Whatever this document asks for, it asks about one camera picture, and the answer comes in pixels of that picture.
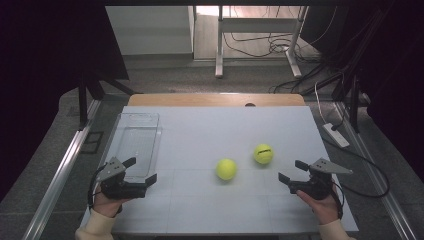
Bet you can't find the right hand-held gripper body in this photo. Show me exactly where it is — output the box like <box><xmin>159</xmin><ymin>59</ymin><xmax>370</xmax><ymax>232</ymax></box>
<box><xmin>288</xmin><ymin>157</ymin><xmax>354</xmax><ymax>201</ymax></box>

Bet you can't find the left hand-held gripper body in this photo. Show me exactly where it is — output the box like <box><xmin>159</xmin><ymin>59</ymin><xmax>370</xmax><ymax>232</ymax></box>
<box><xmin>95</xmin><ymin>156</ymin><xmax>148</xmax><ymax>201</ymax></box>

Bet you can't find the clear plastic container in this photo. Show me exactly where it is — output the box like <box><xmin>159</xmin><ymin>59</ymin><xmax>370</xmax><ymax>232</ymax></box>
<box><xmin>97</xmin><ymin>112</ymin><xmax>163</xmax><ymax>184</ymax></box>

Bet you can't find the yellow tennis ball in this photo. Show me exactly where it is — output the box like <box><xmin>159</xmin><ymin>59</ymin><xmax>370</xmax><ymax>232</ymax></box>
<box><xmin>215</xmin><ymin>158</ymin><xmax>238</xmax><ymax>181</ymax></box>
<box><xmin>252</xmin><ymin>143</ymin><xmax>275</xmax><ymax>165</ymax></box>

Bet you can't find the person's left hand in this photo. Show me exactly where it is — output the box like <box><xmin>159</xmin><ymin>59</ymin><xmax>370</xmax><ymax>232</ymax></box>
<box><xmin>92</xmin><ymin>189</ymin><xmax>133</xmax><ymax>219</ymax></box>

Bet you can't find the person's right hand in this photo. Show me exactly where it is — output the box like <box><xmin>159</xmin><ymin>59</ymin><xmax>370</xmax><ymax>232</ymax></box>
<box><xmin>296</xmin><ymin>184</ymin><xmax>343</xmax><ymax>226</ymax></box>

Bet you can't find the black flat floor plate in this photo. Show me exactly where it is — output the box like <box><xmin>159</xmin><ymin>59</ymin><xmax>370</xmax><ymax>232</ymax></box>
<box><xmin>79</xmin><ymin>131</ymin><xmax>104</xmax><ymax>155</ymax></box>

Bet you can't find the white power strip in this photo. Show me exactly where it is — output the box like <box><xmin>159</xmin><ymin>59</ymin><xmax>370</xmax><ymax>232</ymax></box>
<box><xmin>322</xmin><ymin>122</ymin><xmax>351</xmax><ymax>149</ymax></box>

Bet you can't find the black metal stand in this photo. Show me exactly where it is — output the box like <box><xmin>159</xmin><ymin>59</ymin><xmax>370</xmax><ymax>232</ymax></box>
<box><xmin>331</xmin><ymin>9</ymin><xmax>371</xmax><ymax>134</ymax></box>
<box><xmin>78</xmin><ymin>74</ymin><xmax>143</xmax><ymax>131</ymax></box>

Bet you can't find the wooden table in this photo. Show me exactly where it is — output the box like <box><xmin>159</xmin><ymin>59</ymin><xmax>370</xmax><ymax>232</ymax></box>
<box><xmin>127</xmin><ymin>93</ymin><xmax>307</xmax><ymax>108</ymax></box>

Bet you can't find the dark curtain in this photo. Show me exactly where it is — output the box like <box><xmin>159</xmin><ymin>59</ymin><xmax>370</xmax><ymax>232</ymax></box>
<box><xmin>346</xmin><ymin>0</ymin><xmax>424</xmax><ymax>183</ymax></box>
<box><xmin>0</xmin><ymin>0</ymin><xmax>129</xmax><ymax>201</ymax></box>

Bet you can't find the white cabinet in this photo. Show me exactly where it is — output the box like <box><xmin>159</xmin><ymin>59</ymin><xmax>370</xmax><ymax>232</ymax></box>
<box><xmin>105</xmin><ymin>5</ymin><xmax>195</xmax><ymax>56</ymax></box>

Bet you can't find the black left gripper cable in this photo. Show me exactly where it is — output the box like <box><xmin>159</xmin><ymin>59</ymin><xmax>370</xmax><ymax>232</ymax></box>
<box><xmin>87</xmin><ymin>163</ymin><xmax>108</xmax><ymax>212</ymax></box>

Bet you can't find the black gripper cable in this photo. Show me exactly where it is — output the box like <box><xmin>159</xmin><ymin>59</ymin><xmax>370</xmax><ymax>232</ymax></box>
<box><xmin>328</xmin><ymin>179</ymin><xmax>345</xmax><ymax>220</ymax></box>
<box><xmin>87</xmin><ymin>163</ymin><xmax>108</xmax><ymax>212</ymax></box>

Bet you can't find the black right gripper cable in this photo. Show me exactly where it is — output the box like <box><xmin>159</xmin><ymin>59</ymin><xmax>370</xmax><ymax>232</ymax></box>
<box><xmin>328</xmin><ymin>179</ymin><xmax>345</xmax><ymax>220</ymax></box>

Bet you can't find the aluminium floor rail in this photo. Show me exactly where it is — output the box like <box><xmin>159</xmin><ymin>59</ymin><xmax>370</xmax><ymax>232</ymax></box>
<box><xmin>334</xmin><ymin>101</ymin><xmax>409</xmax><ymax>240</ymax></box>
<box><xmin>21</xmin><ymin>99</ymin><xmax>103</xmax><ymax>240</ymax></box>

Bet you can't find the thin white cable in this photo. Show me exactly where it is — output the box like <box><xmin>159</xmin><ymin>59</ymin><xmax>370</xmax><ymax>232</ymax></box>
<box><xmin>314</xmin><ymin>81</ymin><xmax>328</xmax><ymax>126</ymax></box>

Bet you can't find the long black looped cable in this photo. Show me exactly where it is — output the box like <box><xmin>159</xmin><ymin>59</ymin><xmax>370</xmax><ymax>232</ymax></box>
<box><xmin>321</xmin><ymin>136</ymin><xmax>391</xmax><ymax>199</ymax></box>

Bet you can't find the tangle of black floor cables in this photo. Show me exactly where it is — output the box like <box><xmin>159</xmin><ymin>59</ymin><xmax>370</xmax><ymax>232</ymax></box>
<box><xmin>222</xmin><ymin>31</ymin><xmax>344</xmax><ymax>96</ymax></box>

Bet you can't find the white metal desk frame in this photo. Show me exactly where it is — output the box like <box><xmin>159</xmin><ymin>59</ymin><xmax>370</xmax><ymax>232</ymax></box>
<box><xmin>214</xmin><ymin>5</ymin><xmax>309</xmax><ymax>79</ymax></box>

